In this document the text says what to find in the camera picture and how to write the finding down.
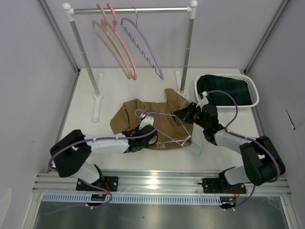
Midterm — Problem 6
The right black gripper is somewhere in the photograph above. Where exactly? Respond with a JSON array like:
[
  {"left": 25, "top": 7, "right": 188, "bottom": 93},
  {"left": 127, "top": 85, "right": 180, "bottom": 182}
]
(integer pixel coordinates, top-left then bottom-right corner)
[{"left": 174, "top": 102, "right": 208, "bottom": 129}]

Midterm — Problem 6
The tan skirt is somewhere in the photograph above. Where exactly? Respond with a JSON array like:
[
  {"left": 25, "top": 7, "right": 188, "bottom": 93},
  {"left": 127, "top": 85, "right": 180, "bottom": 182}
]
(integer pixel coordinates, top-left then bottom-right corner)
[{"left": 110, "top": 88, "right": 194, "bottom": 151}]

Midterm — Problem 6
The light blue wire hanger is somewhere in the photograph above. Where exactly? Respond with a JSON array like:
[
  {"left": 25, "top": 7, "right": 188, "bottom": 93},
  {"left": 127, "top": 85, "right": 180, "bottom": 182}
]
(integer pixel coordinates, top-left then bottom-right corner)
[{"left": 134, "top": 109, "right": 203, "bottom": 156}]

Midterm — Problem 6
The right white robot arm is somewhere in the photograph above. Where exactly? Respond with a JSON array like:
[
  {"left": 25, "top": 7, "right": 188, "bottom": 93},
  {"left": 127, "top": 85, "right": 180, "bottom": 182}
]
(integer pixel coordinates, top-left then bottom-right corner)
[{"left": 174, "top": 103, "right": 286, "bottom": 193}]

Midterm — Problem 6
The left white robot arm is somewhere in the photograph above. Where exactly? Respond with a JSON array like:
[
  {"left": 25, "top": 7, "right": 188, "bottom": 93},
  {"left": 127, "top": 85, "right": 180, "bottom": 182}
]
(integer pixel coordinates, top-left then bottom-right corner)
[{"left": 49, "top": 124, "right": 158, "bottom": 191}]

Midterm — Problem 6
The purple notched hanger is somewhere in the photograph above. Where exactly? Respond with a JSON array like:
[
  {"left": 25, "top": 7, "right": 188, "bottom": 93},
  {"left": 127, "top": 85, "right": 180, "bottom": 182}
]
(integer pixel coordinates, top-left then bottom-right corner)
[{"left": 120, "top": 7, "right": 164, "bottom": 80}]

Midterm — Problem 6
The pink velvet hanger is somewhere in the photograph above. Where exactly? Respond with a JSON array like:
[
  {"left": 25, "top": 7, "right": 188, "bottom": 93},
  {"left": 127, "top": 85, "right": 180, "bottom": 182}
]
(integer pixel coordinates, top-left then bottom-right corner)
[{"left": 99, "top": 3, "right": 137, "bottom": 80}]

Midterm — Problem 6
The tan velvet hanger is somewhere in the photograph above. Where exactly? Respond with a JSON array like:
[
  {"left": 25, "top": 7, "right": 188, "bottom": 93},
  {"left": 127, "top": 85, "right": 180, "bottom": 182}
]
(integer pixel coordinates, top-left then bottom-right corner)
[{"left": 92, "top": 3, "right": 126, "bottom": 76}]

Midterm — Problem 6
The dark green plaid garment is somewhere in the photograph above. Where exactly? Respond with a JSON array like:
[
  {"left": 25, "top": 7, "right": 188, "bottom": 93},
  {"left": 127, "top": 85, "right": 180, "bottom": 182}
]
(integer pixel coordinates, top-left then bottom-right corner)
[{"left": 196, "top": 74, "right": 252, "bottom": 106}]

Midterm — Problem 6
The metal clothes rack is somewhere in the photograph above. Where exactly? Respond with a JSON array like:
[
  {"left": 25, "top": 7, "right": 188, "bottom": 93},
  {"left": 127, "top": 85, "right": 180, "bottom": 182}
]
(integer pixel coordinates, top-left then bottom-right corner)
[{"left": 62, "top": 0, "right": 198, "bottom": 122}]

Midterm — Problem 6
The white laundry basket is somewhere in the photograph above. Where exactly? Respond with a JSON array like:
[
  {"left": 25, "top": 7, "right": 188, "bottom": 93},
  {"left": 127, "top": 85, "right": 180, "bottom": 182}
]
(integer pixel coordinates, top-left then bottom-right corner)
[{"left": 194, "top": 74, "right": 259, "bottom": 111}]

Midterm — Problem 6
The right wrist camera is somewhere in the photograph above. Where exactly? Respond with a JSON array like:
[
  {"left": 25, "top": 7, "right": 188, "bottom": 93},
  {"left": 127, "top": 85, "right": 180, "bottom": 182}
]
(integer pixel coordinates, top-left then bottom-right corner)
[{"left": 197, "top": 91, "right": 209, "bottom": 108}]

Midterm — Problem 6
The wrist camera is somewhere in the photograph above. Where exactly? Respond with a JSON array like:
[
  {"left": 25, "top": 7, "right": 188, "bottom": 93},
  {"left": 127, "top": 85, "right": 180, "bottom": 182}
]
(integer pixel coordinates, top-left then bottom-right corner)
[
  {"left": 139, "top": 115, "right": 154, "bottom": 130},
  {"left": 197, "top": 91, "right": 209, "bottom": 108}
]

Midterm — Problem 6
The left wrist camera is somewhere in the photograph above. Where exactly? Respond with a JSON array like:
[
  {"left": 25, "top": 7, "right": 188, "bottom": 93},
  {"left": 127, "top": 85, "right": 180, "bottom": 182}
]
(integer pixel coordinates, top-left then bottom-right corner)
[{"left": 139, "top": 115, "right": 154, "bottom": 130}]

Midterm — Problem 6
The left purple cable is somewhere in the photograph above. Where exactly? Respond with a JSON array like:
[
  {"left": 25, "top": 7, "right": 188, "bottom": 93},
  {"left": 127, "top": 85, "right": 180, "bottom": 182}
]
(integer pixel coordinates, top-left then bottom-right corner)
[{"left": 48, "top": 110, "right": 162, "bottom": 170}]

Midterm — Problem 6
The purple cable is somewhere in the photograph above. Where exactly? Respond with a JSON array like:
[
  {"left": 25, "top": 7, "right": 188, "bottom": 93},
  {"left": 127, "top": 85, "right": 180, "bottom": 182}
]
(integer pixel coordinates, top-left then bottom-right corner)
[
  {"left": 201, "top": 90, "right": 281, "bottom": 182},
  {"left": 48, "top": 110, "right": 162, "bottom": 170}
]

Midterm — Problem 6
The aluminium mounting rail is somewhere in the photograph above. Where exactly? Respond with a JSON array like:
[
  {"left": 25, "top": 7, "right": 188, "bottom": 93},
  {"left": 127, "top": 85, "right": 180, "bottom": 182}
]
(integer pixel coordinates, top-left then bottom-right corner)
[{"left": 32, "top": 168, "right": 293, "bottom": 198}]

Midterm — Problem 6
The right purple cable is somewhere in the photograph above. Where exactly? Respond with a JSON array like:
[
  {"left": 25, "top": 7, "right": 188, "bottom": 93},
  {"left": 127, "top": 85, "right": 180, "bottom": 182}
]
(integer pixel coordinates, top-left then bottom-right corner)
[{"left": 201, "top": 90, "right": 281, "bottom": 182}]

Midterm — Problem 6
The slotted cable duct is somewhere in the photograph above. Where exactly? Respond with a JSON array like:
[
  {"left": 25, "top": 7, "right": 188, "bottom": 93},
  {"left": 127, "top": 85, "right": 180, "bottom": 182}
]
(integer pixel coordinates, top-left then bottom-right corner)
[{"left": 42, "top": 193, "right": 222, "bottom": 206}]

